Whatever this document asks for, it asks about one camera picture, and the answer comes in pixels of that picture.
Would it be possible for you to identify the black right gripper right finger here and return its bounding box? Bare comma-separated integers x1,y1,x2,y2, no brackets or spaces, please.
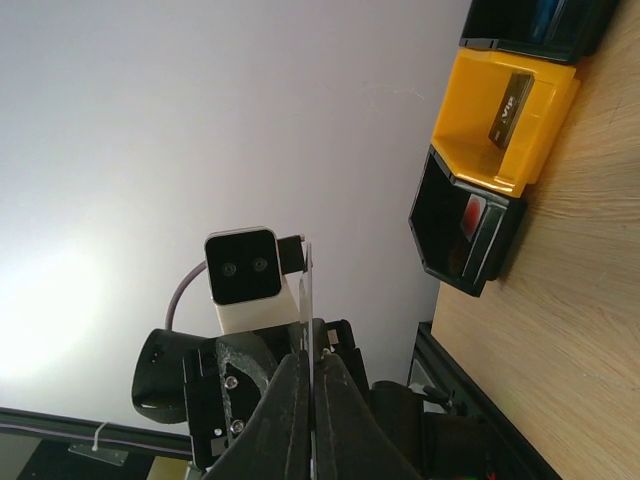
314,353,420,479

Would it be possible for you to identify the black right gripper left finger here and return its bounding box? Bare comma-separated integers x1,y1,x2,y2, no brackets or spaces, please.
205,352,311,480

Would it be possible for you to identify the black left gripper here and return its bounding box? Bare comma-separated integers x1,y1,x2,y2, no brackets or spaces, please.
183,320,369,470

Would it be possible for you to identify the black vip card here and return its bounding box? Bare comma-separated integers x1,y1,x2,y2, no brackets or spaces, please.
488,72,534,150
299,241,318,479

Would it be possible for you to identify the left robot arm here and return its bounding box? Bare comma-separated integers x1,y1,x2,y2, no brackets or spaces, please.
131,319,386,479

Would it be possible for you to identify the red white card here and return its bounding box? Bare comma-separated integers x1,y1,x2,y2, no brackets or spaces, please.
460,194,486,242

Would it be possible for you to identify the black VIP card in bin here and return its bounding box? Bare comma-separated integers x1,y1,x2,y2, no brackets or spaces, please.
488,72,534,150

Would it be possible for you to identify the blue card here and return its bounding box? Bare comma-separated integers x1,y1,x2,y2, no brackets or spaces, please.
529,0,566,44

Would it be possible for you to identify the black plastic bin near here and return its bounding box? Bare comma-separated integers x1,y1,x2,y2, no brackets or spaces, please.
409,146,527,297

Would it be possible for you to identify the black plastic bin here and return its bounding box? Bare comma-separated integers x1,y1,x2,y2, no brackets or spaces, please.
459,0,619,65
409,146,527,297

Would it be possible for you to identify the yellow plastic bin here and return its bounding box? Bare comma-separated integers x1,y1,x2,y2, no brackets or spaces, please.
431,48,580,198

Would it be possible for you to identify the black plastic bin far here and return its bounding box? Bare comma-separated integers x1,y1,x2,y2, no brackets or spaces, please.
459,0,619,65

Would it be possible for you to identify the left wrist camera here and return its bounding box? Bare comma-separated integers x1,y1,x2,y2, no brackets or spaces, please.
204,227,305,335

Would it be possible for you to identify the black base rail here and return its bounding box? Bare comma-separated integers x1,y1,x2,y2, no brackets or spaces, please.
409,322,559,479

